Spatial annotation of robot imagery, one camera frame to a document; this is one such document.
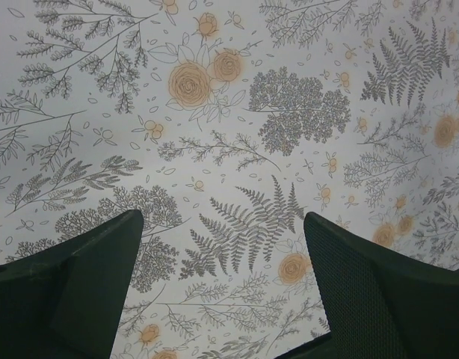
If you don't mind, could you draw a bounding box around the floral patterned table mat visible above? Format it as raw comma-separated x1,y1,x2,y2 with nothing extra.
0,1,459,358

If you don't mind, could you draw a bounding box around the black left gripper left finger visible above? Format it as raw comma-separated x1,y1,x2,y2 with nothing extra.
0,209,144,358

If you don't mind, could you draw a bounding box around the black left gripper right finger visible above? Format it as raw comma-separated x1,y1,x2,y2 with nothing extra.
286,212,459,358

